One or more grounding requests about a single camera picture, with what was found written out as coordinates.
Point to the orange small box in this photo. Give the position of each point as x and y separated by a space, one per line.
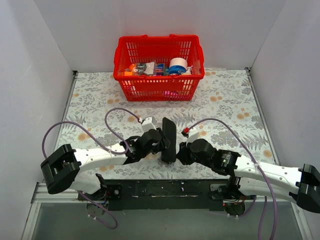
128 72

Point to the floral patterned table mat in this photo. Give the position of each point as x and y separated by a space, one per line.
223 108

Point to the red plastic shopping basket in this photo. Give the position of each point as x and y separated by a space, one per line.
132 50

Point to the colourful packaged item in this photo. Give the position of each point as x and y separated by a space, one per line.
160 69

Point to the white tape roll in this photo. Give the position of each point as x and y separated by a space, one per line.
177 66

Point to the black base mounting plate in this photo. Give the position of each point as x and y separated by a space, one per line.
161 194

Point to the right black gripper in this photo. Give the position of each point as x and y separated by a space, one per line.
182 153

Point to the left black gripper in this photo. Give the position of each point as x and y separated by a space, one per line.
163 141

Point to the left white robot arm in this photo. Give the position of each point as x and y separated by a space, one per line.
68 168

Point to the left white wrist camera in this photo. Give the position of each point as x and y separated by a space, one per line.
147 124

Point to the black zippered tool case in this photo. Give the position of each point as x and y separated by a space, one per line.
169 129

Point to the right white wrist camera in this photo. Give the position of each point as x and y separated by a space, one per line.
191 134

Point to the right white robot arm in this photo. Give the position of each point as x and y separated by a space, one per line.
299 185

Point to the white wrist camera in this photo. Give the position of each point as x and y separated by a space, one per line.
191 134
147 124

